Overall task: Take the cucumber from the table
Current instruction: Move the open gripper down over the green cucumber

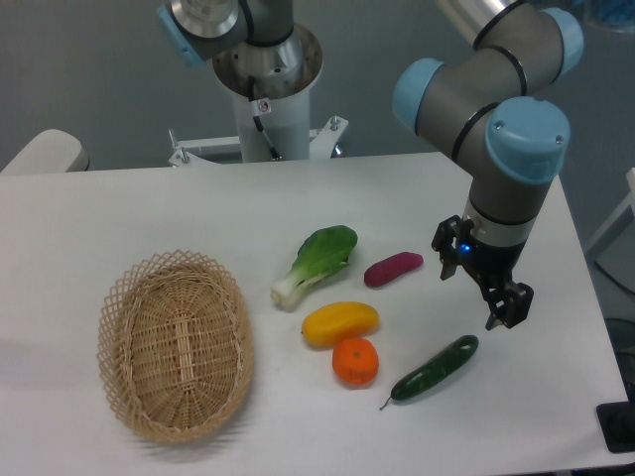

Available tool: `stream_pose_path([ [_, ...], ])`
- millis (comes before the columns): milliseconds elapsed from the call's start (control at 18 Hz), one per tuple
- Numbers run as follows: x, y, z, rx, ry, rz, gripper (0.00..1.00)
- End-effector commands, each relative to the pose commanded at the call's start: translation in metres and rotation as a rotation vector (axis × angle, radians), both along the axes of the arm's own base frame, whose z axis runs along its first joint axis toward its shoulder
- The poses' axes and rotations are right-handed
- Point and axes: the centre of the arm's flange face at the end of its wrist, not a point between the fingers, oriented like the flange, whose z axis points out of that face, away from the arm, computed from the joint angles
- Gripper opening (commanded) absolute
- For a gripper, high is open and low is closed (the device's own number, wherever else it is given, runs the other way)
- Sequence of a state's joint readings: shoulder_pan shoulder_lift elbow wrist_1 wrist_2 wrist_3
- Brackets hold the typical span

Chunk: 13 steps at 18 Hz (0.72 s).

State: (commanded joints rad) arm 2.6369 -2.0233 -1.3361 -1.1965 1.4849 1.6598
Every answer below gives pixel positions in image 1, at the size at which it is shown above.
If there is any white chair armrest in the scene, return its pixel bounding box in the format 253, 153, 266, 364
1, 129, 90, 177

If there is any green cucumber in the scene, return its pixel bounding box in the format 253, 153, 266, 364
379, 335, 479, 411

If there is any green bok choy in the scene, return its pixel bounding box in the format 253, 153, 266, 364
271, 225, 358, 311

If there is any yellow mango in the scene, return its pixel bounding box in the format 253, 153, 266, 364
302, 301, 380, 347

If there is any purple sweet potato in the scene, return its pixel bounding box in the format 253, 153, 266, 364
363, 252, 424, 289

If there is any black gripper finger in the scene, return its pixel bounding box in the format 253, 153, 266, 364
432, 215, 472, 281
483, 280, 534, 330

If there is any orange tangerine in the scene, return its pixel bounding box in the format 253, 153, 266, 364
331, 337, 379, 387

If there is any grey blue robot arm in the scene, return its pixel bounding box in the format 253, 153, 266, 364
157, 1, 584, 327

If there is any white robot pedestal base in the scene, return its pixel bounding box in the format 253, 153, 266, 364
169, 24, 348, 167

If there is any woven wicker basket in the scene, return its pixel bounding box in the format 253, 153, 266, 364
97, 250, 254, 443

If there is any white furniture frame right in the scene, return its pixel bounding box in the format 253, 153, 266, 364
584, 169, 634, 297

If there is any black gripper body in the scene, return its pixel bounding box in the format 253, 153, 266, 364
456, 200, 534, 293

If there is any black device at table edge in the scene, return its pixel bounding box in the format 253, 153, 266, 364
596, 402, 634, 453

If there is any black cable on pedestal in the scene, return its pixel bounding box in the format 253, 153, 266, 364
246, 73, 283, 162

